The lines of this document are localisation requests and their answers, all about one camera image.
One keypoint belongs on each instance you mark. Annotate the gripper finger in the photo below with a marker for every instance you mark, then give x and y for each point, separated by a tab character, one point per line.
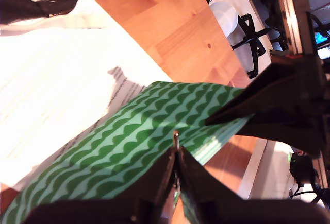
159	182
278	92
291	134
196	182

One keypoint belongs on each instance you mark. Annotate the green wave-patterned zip pouch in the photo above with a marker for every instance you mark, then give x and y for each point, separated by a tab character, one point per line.
123	144

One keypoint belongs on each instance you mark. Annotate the lit computer screen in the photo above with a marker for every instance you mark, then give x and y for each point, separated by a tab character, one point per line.
322	43

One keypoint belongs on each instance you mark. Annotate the black office chair base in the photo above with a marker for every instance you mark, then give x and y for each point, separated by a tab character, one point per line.
251	36

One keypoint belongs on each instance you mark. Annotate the white round stool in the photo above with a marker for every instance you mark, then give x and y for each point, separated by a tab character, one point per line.
225	15

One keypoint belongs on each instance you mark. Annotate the printed white paper sheet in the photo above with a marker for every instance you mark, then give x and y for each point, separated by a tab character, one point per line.
51	79

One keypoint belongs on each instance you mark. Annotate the dark brown garment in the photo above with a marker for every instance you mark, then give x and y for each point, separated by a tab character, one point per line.
23	2

